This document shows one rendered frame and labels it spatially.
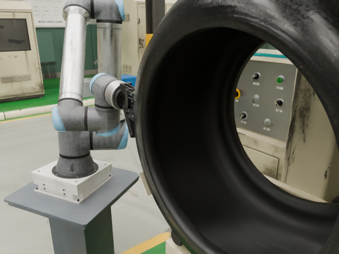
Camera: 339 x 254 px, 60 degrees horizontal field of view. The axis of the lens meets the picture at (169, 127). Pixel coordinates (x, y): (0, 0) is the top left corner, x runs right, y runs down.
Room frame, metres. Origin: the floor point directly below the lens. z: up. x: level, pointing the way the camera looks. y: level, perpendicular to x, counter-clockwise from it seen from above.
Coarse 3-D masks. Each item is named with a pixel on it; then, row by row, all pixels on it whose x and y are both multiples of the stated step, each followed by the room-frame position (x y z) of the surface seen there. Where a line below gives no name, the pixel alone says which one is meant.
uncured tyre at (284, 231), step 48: (192, 0) 0.51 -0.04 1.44; (240, 0) 0.43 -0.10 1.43; (288, 0) 0.38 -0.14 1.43; (336, 0) 0.36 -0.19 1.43; (192, 48) 0.75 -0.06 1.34; (240, 48) 0.77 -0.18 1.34; (288, 48) 0.37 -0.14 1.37; (336, 48) 0.33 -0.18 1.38; (144, 96) 0.61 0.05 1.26; (192, 96) 0.81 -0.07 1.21; (336, 96) 0.32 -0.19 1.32; (144, 144) 0.61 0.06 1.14; (192, 144) 0.78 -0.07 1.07; (240, 144) 0.79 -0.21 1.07; (192, 192) 0.68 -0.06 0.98; (240, 192) 0.72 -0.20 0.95; (192, 240) 0.49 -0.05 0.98; (240, 240) 0.57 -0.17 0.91; (288, 240) 0.56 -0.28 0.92; (336, 240) 0.29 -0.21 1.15
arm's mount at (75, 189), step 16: (96, 160) 1.47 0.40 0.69; (32, 176) 1.29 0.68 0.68; (48, 176) 1.25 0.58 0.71; (64, 176) 1.25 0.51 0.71; (80, 176) 1.26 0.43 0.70; (96, 176) 1.31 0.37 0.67; (112, 176) 1.43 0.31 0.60; (48, 192) 1.25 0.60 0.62; (64, 192) 1.21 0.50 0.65; (80, 192) 1.20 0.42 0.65
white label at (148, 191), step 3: (141, 174) 0.65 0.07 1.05; (141, 177) 0.64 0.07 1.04; (144, 177) 0.65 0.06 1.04; (141, 180) 0.63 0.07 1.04; (144, 180) 0.64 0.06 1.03; (144, 183) 0.63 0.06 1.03; (144, 186) 0.63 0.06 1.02; (147, 186) 0.64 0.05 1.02; (147, 189) 0.63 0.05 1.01; (147, 192) 0.62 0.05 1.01; (150, 192) 0.63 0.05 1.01; (147, 195) 0.62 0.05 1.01
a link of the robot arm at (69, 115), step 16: (80, 0) 1.34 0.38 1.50; (64, 16) 1.33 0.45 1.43; (80, 16) 1.30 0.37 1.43; (80, 32) 1.25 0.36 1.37; (64, 48) 1.19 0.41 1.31; (80, 48) 1.19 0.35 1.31; (64, 64) 1.13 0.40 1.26; (80, 64) 1.14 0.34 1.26; (64, 80) 1.07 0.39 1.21; (80, 80) 1.10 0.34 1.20; (64, 96) 1.02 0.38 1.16; (80, 96) 1.05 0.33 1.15; (64, 112) 0.97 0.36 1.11; (80, 112) 0.98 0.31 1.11; (64, 128) 0.96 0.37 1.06; (80, 128) 0.97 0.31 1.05
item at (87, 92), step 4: (124, 76) 6.41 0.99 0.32; (128, 76) 6.41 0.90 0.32; (132, 76) 6.41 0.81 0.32; (136, 76) 6.42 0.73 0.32; (84, 80) 5.92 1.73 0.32; (88, 80) 5.95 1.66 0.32; (124, 80) 6.16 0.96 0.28; (128, 80) 6.24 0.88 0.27; (132, 80) 6.34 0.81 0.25; (84, 84) 5.77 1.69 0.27; (88, 84) 5.80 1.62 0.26; (132, 84) 6.33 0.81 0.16; (84, 88) 5.77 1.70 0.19; (88, 88) 5.81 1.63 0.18; (84, 92) 5.77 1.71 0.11; (88, 92) 5.81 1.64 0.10; (84, 96) 5.76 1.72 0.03; (88, 96) 5.80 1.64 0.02; (92, 96) 5.84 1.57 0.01
